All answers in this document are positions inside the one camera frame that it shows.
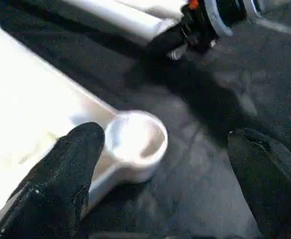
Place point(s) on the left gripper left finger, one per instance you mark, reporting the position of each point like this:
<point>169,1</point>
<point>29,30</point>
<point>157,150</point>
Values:
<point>56,184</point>

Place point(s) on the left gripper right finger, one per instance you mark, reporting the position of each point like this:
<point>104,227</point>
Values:
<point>272,184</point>

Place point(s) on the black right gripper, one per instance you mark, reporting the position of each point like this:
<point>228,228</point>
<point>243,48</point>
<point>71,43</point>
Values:
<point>199,22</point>

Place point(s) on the white compartment tray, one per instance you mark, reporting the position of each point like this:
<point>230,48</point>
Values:
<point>31,99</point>

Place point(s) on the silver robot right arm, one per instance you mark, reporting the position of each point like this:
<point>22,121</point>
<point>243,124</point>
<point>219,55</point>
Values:
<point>270,12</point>

